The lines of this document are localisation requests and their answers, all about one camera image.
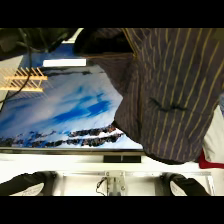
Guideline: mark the red garment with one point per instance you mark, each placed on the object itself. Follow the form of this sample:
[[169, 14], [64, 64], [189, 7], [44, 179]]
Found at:
[[211, 164]]

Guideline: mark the white garment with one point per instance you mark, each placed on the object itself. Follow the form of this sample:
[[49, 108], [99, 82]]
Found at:
[[215, 140]]

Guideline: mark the blue striped shirt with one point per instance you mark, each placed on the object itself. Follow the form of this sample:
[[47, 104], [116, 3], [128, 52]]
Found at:
[[166, 100]]

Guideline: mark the silver frame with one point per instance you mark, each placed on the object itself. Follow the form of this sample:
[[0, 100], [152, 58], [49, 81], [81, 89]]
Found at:
[[116, 181]]

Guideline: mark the wooden rack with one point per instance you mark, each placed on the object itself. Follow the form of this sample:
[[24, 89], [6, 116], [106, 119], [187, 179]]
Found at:
[[26, 80]]

